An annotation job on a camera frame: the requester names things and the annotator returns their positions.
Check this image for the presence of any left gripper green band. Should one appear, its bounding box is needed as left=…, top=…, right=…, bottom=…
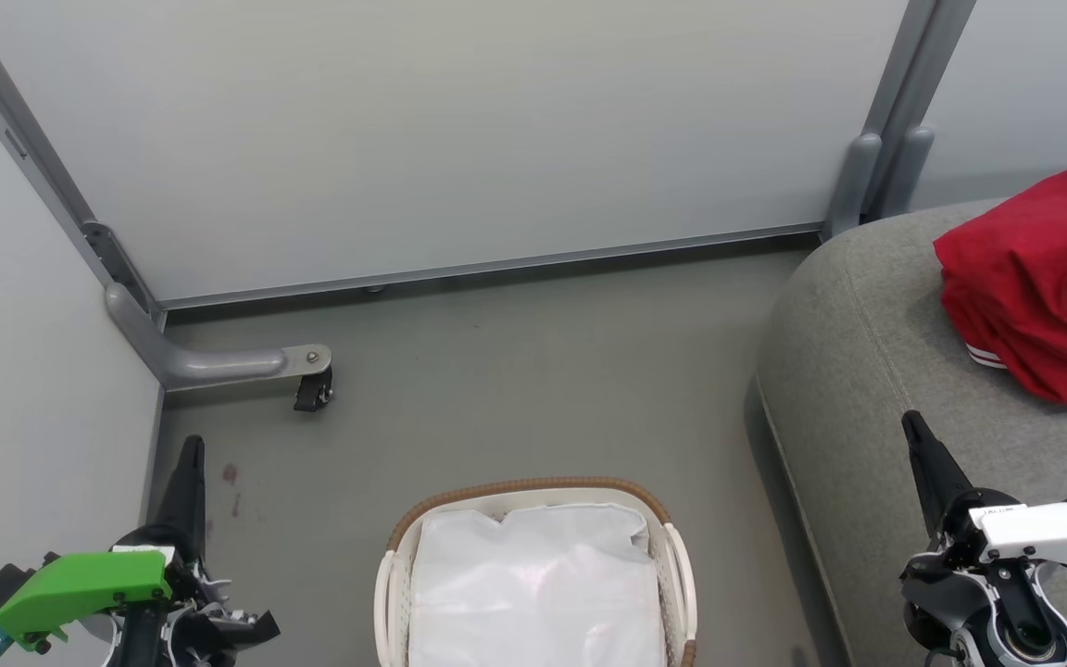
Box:
left=0, top=435, right=210, bottom=651

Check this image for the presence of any black caster wheel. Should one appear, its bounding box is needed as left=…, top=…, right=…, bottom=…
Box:
left=294, top=369, right=334, bottom=413

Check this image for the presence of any grey double partition post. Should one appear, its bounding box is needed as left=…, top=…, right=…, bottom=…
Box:
left=825, top=0, right=976, bottom=237

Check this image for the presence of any grey post foot bracket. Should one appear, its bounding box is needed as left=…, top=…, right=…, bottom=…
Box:
left=885, top=127, right=935, bottom=210
left=825, top=134, right=883, bottom=239

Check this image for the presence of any grey partition bottom rail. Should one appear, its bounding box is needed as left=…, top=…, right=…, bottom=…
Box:
left=158, top=222, right=826, bottom=312

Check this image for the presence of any red garment with white stripes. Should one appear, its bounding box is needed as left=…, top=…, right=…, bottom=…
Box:
left=934, top=165, right=1067, bottom=409

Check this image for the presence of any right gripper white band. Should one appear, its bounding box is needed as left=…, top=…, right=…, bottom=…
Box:
left=901, top=410, right=1067, bottom=566

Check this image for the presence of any dark grey slanted partition post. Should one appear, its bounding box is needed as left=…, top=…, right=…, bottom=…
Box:
left=0, top=19, right=166, bottom=327

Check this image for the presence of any white basket liner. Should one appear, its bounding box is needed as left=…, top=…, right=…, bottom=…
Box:
left=408, top=503, right=664, bottom=667

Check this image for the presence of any white laundry basket brown rim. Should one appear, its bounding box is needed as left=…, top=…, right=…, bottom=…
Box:
left=374, top=477, right=698, bottom=667

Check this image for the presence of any grey curved partition leg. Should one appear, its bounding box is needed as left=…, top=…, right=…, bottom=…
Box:
left=106, top=283, right=333, bottom=392

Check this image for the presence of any grey fabric sofa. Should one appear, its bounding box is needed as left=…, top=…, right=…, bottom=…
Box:
left=756, top=197, right=1067, bottom=667

